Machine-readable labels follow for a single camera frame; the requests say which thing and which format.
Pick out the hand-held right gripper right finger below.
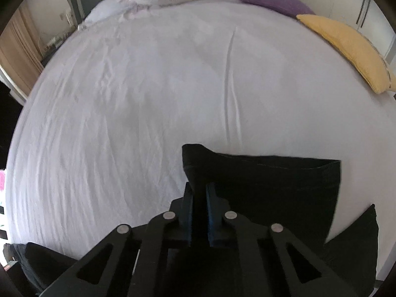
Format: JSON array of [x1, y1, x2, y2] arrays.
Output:
[[204, 182, 359, 297]]

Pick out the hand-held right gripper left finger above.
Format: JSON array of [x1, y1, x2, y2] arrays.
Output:
[[39, 182, 198, 297]]

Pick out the black pants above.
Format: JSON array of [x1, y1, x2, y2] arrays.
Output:
[[12, 144, 379, 297]]

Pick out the bed with white sheet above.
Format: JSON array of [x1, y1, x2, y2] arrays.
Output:
[[4, 0, 396, 263]]

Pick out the dark nightstand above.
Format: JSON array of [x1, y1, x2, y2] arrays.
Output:
[[40, 32, 70, 65]]

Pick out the yellow pillow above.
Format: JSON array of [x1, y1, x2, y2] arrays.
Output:
[[296, 14, 396, 94]]

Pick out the purple pillow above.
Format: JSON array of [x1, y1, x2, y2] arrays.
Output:
[[235, 0, 316, 17]]

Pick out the beige curtain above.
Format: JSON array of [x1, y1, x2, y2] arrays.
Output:
[[0, 6, 45, 97]]

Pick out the black wardrobe door handle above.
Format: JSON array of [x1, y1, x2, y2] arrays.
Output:
[[355, 0, 371, 29]]

